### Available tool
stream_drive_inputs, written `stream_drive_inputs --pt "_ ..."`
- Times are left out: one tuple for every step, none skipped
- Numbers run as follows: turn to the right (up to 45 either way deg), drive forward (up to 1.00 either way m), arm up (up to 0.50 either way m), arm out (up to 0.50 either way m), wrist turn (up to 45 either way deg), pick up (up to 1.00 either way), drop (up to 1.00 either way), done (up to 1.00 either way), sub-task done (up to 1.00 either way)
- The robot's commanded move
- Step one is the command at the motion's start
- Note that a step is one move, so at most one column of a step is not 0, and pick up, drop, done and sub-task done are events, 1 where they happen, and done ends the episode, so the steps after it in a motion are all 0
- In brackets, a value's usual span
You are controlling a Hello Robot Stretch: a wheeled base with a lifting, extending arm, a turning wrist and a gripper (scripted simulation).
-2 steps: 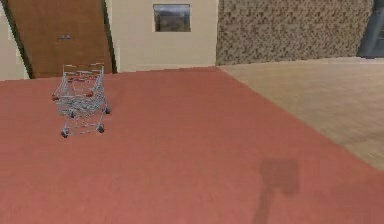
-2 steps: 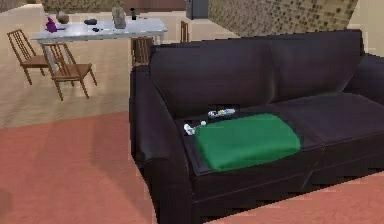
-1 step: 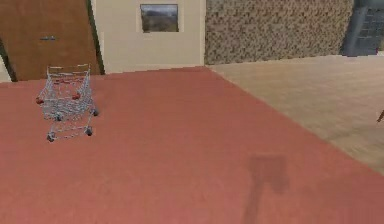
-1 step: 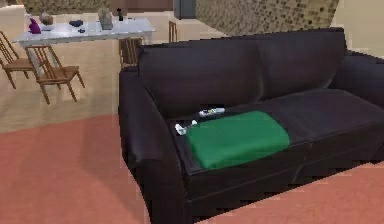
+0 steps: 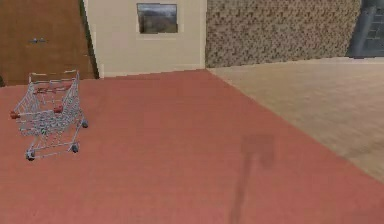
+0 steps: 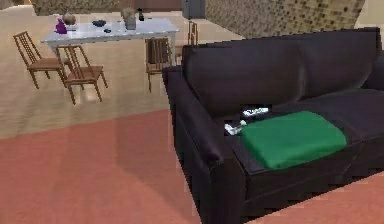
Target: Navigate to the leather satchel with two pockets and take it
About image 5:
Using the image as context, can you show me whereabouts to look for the silver wire shopping cart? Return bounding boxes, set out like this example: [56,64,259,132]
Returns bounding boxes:
[9,69,90,162]

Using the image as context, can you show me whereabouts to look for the brown wooden room door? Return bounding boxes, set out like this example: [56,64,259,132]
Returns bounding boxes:
[0,0,98,88]

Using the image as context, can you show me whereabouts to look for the dark glass window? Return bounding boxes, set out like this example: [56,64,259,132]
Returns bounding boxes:
[345,0,384,59]

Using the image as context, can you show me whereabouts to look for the framed landscape picture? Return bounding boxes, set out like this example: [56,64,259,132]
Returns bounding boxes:
[136,2,179,35]

